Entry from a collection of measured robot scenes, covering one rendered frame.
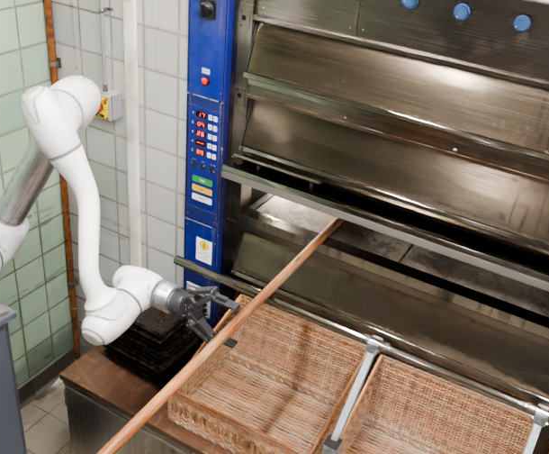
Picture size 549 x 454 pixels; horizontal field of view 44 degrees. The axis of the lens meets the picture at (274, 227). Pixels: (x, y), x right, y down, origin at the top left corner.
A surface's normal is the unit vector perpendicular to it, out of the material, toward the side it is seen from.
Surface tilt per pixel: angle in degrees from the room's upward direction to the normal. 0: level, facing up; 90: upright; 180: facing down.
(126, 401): 0
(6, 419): 90
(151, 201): 90
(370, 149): 70
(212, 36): 90
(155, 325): 0
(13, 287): 90
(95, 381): 0
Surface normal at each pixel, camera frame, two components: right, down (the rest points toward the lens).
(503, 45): -0.50, 0.41
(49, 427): 0.08, -0.85
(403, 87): -0.44, 0.09
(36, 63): 0.86, 0.32
